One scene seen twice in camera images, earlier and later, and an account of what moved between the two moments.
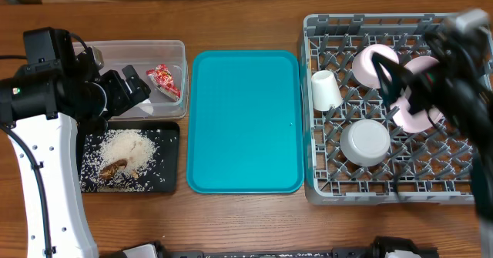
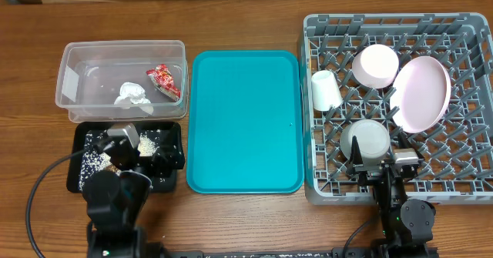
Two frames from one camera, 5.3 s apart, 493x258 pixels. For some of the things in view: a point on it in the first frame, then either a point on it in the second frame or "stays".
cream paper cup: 325,91 stays
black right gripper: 417,86 → 368,172
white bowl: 364,142 stays
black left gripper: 125,98 → 174,156
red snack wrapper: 162,78 stays
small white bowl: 363,66 stays
